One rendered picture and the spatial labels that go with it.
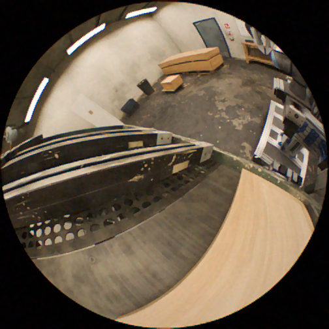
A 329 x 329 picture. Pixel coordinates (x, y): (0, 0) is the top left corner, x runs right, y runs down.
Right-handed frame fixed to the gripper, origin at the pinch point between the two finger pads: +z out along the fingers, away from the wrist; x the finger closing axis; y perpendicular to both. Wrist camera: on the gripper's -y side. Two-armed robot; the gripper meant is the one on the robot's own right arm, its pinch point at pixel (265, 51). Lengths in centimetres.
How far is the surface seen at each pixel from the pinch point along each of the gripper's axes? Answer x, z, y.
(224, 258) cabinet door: 8.3, 26.9, 34.3
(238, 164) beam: -1.3, 46.3, -2.1
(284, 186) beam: 26, 43, -7
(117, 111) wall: -488, 93, -31
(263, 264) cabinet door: 16.0, 27.5, 31.3
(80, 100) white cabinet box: -348, -24, 80
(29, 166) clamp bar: -35, 13, 74
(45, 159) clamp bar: -36, 17, 66
